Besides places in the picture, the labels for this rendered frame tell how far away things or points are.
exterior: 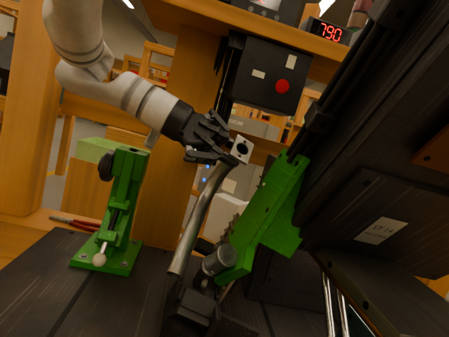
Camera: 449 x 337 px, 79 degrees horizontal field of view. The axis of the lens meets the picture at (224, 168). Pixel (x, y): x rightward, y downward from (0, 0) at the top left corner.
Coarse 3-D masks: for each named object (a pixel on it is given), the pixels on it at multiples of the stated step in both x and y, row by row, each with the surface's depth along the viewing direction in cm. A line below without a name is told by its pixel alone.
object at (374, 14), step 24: (384, 0) 28; (408, 0) 27; (384, 24) 29; (408, 24) 28; (360, 48) 31; (384, 48) 31; (336, 72) 35; (360, 72) 33; (336, 96) 35; (312, 120) 38; (336, 120) 37; (312, 144) 41
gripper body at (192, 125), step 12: (180, 108) 49; (192, 108) 51; (168, 120) 48; (180, 120) 49; (192, 120) 52; (168, 132) 50; (180, 132) 50; (192, 132) 51; (204, 132) 52; (192, 144) 50; (204, 144) 52
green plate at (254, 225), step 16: (304, 160) 42; (272, 176) 50; (288, 176) 44; (256, 192) 54; (272, 192) 46; (288, 192) 43; (256, 208) 49; (272, 208) 43; (288, 208) 45; (240, 224) 52; (256, 224) 46; (272, 224) 45; (288, 224) 45; (240, 240) 48; (256, 240) 44; (272, 240) 45; (288, 240) 46; (288, 256) 46
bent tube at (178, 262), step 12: (240, 144) 54; (252, 144) 54; (240, 156) 52; (216, 168) 59; (228, 168) 56; (216, 180) 59; (204, 192) 59; (204, 204) 58; (192, 216) 56; (204, 216) 58; (192, 228) 54; (180, 240) 53; (192, 240) 53; (180, 252) 51; (180, 264) 49; (180, 276) 49
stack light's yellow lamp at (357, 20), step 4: (356, 12) 77; (360, 12) 77; (352, 16) 78; (356, 16) 77; (360, 16) 77; (364, 16) 77; (352, 20) 78; (356, 20) 77; (360, 20) 77; (364, 20) 77; (348, 24) 79; (352, 24) 78; (356, 24) 77; (360, 24) 77; (364, 24) 78; (348, 28) 79; (356, 28) 78; (360, 28) 78
